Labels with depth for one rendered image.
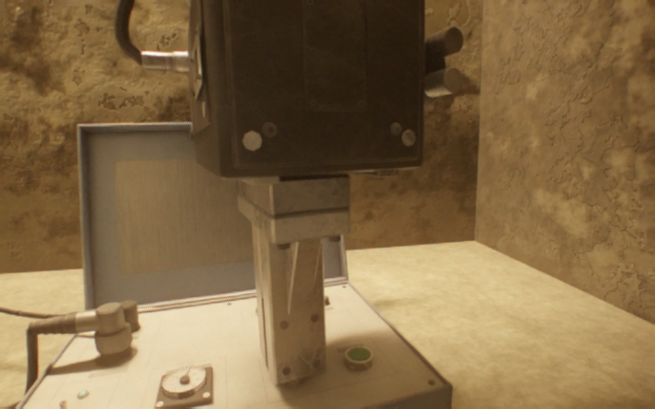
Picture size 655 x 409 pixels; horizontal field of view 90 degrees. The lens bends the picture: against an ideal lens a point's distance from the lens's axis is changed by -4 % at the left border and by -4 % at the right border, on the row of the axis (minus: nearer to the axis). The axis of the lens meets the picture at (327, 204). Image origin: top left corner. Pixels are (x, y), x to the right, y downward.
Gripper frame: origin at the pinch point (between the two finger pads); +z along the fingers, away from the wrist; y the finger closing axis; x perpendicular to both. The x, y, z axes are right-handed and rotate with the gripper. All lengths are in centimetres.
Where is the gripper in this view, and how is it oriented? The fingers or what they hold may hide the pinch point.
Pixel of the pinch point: (290, 328)
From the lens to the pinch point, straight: 34.9
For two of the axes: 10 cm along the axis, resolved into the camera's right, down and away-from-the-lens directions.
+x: 9.2, -0.9, 3.9
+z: 0.3, 9.9, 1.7
